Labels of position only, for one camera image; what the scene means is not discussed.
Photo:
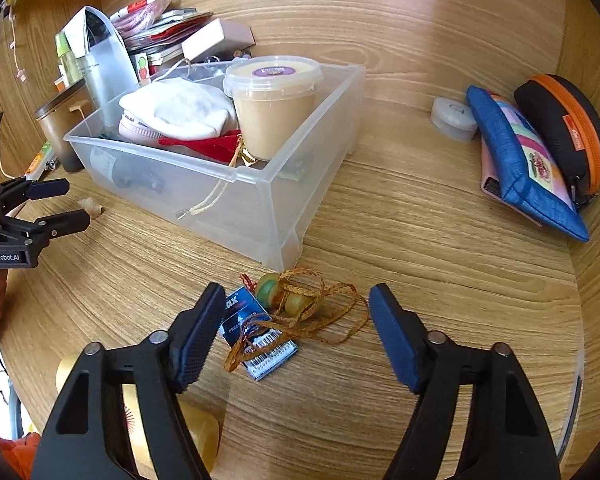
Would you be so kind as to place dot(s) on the orange and green tube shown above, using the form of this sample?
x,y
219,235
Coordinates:
x,y
39,160

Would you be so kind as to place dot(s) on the brown cylindrical canister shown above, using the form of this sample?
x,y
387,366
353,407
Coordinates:
x,y
62,125

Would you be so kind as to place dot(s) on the fruit print card box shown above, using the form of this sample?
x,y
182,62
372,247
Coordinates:
x,y
142,65

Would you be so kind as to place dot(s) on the round white container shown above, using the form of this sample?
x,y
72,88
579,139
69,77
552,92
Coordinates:
x,y
452,117

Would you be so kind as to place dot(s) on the white cardboard box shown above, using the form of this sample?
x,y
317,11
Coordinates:
x,y
215,37

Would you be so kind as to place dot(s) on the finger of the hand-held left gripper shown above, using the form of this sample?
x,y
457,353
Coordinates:
x,y
45,188
65,222

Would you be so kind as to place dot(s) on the small blue card packet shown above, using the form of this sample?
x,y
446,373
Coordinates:
x,y
267,355

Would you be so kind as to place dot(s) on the red velvet pouch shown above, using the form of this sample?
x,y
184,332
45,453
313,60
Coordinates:
x,y
200,142

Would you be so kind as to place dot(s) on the pink case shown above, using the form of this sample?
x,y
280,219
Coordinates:
x,y
135,130

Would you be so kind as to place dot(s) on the clear plastic storage bin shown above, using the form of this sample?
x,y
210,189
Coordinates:
x,y
205,195

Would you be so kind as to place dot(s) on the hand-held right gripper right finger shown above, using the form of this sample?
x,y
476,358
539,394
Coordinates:
x,y
395,340

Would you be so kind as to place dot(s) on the beige plastic jar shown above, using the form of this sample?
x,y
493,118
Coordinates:
x,y
275,110

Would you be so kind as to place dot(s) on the black and orange zip case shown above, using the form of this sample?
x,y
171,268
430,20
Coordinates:
x,y
580,125

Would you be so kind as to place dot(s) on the stack of books and packets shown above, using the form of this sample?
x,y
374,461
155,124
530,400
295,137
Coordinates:
x,y
155,25

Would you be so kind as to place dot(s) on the wooden desktop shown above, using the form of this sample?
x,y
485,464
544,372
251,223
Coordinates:
x,y
430,240

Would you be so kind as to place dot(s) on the small green glass bottle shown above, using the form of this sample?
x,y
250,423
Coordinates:
x,y
125,172

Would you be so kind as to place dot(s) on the small beige figurine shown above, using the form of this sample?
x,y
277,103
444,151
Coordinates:
x,y
90,207

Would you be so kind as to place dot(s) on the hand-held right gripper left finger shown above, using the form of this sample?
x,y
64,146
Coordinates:
x,y
197,340

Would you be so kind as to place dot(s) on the gold sunscreen bottle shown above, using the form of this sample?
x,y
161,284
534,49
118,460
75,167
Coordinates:
x,y
200,435

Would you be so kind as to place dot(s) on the blue patchwork pencil pouch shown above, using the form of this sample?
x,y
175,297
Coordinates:
x,y
505,160

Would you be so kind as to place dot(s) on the green spray bottle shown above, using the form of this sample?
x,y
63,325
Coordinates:
x,y
66,57

